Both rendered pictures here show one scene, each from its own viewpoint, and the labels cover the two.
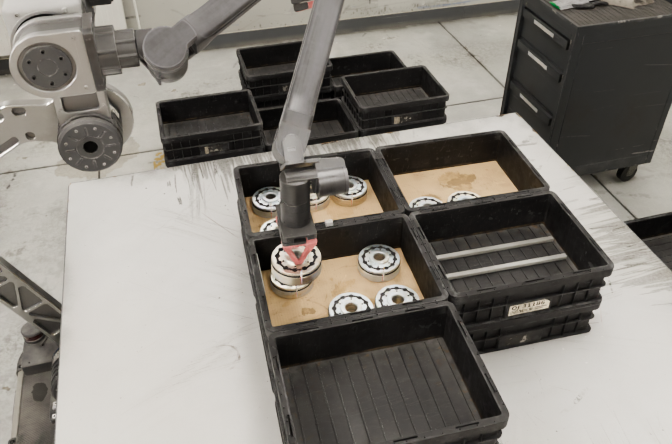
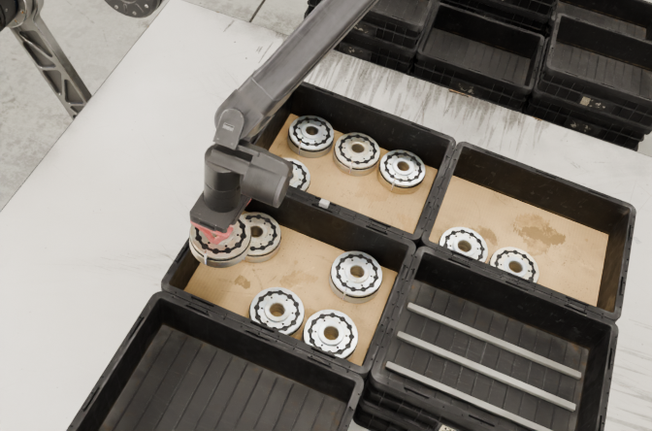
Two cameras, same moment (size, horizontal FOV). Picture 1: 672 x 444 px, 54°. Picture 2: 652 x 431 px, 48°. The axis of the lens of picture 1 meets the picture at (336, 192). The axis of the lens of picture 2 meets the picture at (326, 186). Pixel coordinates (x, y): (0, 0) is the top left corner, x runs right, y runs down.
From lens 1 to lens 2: 0.58 m
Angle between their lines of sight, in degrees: 23
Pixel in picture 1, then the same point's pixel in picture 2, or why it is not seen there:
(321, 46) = (334, 20)
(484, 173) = (578, 243)
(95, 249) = (140, 82)
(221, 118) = not seen: outside the picture
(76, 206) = (159, 25)
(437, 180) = (514, 217)
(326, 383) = (192, 371)
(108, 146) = not seen: outside the picture
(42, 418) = not seen: hidden behind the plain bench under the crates
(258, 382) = not seen: hidden behind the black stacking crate
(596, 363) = not seen: outside the picture
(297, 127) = (249, 105)
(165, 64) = not seen: outside the picture
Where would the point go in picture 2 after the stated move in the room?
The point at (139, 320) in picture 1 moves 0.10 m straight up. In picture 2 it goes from (118, 181) to (114, 153)
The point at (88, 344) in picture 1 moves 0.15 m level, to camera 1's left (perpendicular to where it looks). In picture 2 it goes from (61, 177) to (16, 144)
